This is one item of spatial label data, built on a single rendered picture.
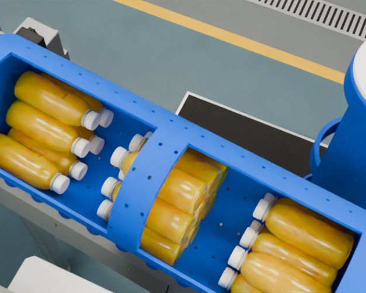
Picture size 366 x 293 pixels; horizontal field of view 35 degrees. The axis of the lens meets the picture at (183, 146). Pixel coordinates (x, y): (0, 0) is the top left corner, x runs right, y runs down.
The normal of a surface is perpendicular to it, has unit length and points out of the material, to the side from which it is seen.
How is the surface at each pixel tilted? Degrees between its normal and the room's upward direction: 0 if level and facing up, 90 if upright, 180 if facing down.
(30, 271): 0
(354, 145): 90
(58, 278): 0
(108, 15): 0
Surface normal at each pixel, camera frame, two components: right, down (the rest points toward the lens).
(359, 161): -0.57, 0.72
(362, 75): 0.02, -0.47
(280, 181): 0.27, -0.79
